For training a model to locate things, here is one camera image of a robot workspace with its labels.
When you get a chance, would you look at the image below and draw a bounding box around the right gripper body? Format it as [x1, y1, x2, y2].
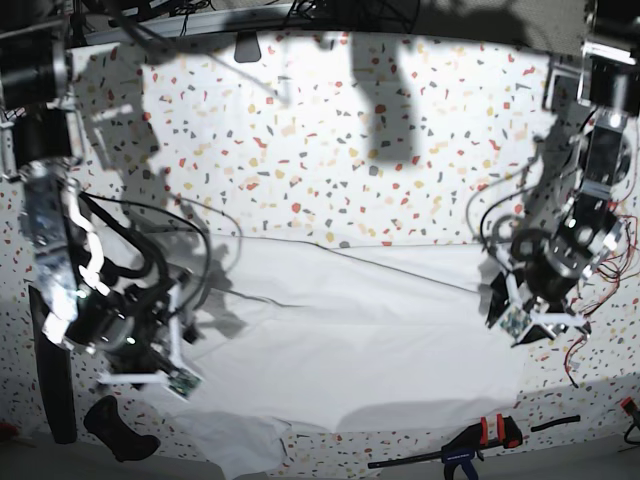
[62, 284, 170, 365]

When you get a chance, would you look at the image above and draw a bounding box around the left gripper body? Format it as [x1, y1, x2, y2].
[511, 227, 590, 303]

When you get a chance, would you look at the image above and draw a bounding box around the white T-shirt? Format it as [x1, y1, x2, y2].
[118, 233, 528, 479]

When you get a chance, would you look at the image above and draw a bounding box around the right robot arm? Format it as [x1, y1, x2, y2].
[1, 19, 201, 398]

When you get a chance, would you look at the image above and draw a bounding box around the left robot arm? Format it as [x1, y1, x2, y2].
[481, 1, 639, 345]

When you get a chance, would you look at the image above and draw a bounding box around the long black cylindrical case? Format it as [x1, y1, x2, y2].
[28, 286, 77, 445]

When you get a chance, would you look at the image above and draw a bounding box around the black game controller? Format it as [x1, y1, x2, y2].
[83, 395, 161, 462]

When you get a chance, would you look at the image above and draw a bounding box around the short black rod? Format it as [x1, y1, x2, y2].
[530, 415, 581, 433]

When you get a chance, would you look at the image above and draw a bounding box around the black and orange bar clamp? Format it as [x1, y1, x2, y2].
[367, 414, 523, 480]

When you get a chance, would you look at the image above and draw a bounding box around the orange clamp at table edge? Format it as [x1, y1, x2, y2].
[620, 397, 640, 446]

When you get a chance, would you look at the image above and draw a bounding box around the red and black wire bundle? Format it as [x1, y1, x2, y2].
[562, 199, 640, 390]

